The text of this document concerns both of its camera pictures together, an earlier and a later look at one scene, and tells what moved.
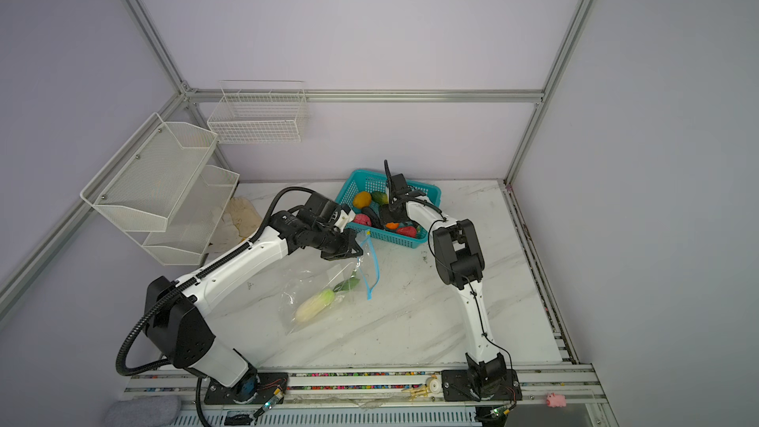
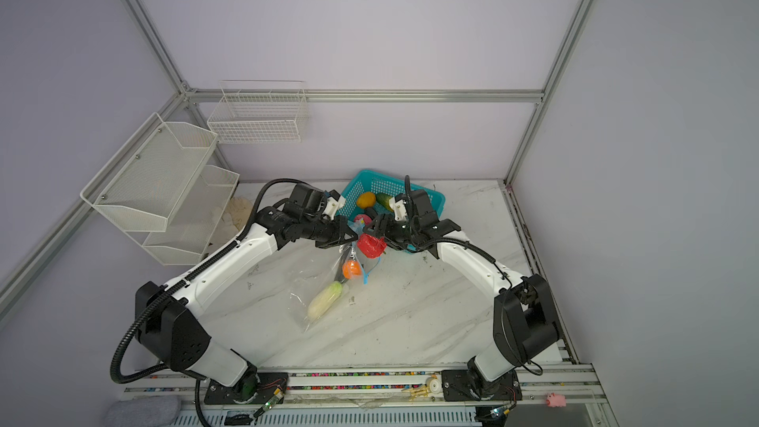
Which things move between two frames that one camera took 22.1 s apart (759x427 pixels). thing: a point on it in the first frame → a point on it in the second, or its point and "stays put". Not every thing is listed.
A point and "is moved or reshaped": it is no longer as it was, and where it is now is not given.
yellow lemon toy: x=362 y=200 stays put
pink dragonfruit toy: x=363 y=218 stays put
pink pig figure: x=555 y=400 stays put
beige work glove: x=244 y=214 stays put
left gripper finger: x=339 y=248 → x=334 y=233
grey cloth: x=143 y=411 stays put
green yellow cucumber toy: x=380 y=198 stays put
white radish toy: x=317 y=302 is moved or reshaped
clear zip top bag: x=320 y=295 is moved or reshaped
